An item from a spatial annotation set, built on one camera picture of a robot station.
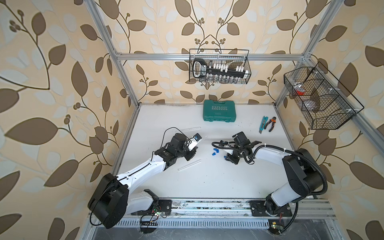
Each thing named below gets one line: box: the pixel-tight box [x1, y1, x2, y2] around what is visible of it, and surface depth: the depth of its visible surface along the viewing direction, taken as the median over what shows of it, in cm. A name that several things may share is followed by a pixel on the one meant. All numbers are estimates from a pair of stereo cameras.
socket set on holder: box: [192, 59, 249, 82], surface depth 86 cm
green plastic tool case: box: [203, 99, 237, 123], surface depth 113 cm
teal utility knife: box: [259, 115, 269, 134], surface depth 110 cm
